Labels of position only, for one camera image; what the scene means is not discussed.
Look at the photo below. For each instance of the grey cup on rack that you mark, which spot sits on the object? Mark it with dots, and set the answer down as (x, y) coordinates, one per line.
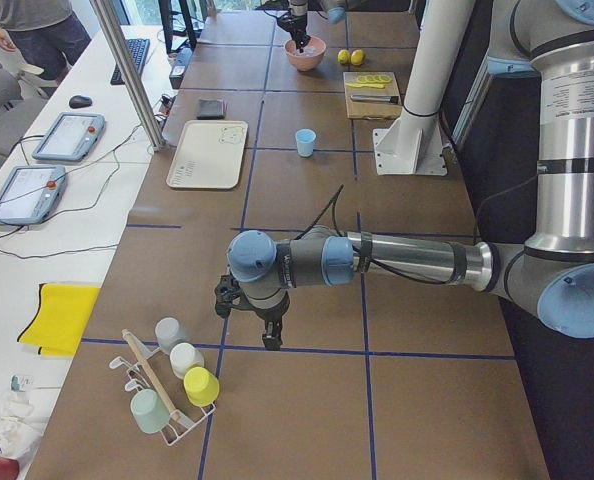
(169, 333)

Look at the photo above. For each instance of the yellow cup on rack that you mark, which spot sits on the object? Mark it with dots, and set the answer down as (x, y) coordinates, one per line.
(202, 387)

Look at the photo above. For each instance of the wooden cutting board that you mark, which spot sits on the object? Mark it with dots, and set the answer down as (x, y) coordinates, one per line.
(357, 110)

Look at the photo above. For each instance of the light blue plastic cup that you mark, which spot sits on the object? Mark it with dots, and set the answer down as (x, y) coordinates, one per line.
(305, 142)

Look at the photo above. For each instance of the white cup rack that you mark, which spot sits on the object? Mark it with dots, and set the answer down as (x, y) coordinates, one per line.
(181, 422)

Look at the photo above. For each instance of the blue teach pendant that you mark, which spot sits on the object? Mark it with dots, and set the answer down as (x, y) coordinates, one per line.
(30, 193)
(71, 137)

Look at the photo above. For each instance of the yellow lemon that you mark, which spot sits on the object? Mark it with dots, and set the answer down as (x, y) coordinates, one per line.
(344, 56)
(357, 57)

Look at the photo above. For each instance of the grey folded cloth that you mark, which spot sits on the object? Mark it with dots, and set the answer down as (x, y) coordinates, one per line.
(210, 109)

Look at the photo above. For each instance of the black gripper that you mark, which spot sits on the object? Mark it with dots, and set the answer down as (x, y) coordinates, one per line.
(297, 23)
(269, 315)

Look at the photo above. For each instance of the cream bear tray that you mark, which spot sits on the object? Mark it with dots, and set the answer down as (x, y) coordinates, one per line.
(208, 155)

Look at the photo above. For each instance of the yellow cloth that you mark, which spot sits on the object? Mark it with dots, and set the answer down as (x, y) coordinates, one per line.
(61, 318)

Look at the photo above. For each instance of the black computer mouse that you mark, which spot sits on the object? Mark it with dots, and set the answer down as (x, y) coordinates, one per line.
(80, 101)

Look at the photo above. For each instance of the green cup on rack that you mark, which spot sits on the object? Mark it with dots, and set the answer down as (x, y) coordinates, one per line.
(149, 411)

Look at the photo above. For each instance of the steel muddler black tip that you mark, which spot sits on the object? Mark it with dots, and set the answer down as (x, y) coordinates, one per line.
(381, 99)

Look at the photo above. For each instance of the black power box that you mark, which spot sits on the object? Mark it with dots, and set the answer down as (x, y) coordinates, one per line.
(179, 67)

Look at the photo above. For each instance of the person in grey shirt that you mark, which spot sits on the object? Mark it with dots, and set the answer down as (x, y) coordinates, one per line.
(48, 34)

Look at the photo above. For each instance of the white cup on rack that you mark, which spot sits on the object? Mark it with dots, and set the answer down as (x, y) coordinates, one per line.
(183, 357)

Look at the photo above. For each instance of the yellow plastic knife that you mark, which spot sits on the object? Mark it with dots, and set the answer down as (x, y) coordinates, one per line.
(366, 85)

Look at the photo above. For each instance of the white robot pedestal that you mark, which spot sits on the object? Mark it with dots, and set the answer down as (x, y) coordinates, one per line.
(412, 145)

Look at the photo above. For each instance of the pink bowl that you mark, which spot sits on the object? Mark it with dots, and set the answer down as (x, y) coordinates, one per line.
(306, 63)

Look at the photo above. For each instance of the aluminium frame post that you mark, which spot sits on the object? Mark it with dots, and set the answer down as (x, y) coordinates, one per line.
(113, 33)

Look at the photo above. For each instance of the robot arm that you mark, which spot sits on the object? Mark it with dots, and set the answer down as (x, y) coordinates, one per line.
(334, 10)
(550, 275)

